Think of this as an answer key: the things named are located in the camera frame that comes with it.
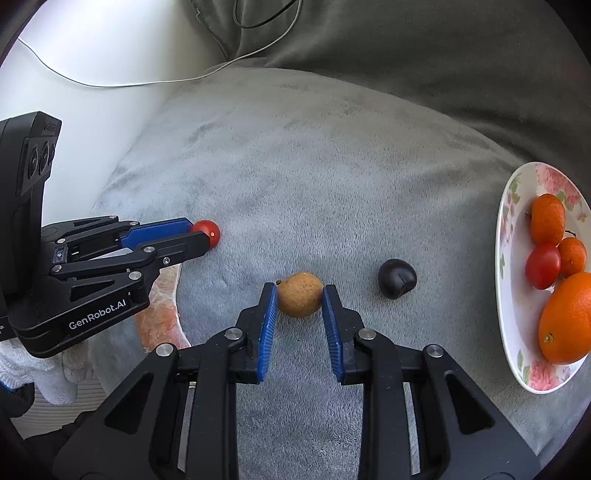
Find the floral white ceramic plate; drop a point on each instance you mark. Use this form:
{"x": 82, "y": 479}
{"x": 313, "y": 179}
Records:
{"x": 519, "y": 304}

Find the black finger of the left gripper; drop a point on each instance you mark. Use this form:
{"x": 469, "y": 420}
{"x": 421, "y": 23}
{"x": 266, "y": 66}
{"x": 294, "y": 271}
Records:
{"x": 158, "y": 253}

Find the small mandarin with stem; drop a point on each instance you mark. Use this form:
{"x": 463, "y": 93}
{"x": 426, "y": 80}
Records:
{"x": 573, "y": 255}

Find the small mandarin back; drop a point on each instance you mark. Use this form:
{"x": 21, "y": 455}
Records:
{"x": 547, "y": 220}

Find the grey sofa back cushion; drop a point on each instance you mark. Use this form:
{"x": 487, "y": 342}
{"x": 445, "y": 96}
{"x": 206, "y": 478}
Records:
{"x": 512, "y": 70}

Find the white gloved left hand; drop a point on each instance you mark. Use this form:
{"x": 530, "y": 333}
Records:
{"x": 56, "y": 377}

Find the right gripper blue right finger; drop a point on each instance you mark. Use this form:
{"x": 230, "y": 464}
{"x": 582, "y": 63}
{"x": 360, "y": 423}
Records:
{"x": 341, "y": 328}

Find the red cherry tomato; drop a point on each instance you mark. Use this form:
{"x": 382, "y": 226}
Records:
{"x": 210, "y": 229}
{"x": 543, "y": 266}

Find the peeled pomelo segment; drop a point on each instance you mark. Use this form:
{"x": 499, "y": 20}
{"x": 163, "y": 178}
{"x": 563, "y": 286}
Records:
{"x": 159, "y": 322}

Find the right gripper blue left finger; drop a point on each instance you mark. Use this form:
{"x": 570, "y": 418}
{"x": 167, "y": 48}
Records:
{"x": 252, "y": 361}

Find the large orange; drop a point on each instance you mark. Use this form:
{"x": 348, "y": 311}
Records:
{"x": 568, "y": 318}

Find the dark purple plum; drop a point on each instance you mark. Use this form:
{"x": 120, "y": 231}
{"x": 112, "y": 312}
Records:
{"x": 396, "y": 278}

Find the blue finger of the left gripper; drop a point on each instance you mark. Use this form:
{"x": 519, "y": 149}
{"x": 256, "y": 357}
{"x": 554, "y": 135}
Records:
{"x": 154, "y": 230}

